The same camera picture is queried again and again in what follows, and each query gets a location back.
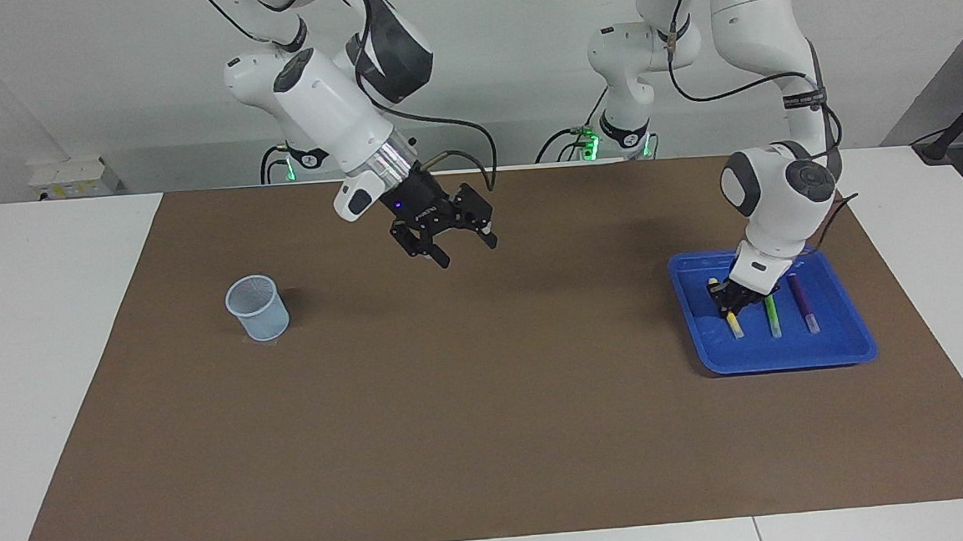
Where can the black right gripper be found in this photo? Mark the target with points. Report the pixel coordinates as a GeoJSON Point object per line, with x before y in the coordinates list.
{"type": "Point", "coordinates": [423, 203]}

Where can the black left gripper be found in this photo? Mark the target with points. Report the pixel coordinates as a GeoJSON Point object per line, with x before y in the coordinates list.
{"type": "Point", "coordinates": [754, 291]}

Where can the yellow pen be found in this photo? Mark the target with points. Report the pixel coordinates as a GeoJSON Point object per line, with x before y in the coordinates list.
{"type": "Point", "coordinates": [736, 326]}

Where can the green pen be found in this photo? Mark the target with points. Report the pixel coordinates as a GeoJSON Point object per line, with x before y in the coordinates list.
{"type": "Point", "coordinates": [774, 319]}

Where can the purple pen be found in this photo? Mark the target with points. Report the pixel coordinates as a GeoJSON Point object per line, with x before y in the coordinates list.
{"type": "Point", "coordinates": [803, 301]}

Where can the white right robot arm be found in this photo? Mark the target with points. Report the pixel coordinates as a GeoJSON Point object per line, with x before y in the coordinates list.
{"type": "Point", "coordinates": [321, 105]}

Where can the blue plastic tray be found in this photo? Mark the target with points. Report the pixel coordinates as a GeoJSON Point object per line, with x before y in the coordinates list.
{"type": "Point", "coordinates": [754, 354]}

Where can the brown table mat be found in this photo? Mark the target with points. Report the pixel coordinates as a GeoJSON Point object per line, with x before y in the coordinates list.
{"type": "Point", "coordinates": [489, 387]}

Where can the translucent plastic cup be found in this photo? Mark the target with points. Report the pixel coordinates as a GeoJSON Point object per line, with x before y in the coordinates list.
{"type": "Point", "coordinates": [260, 313]}

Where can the black stand pole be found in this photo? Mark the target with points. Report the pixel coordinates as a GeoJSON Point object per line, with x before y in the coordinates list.
{"type": "Point", "coordinates": [962, 124]}

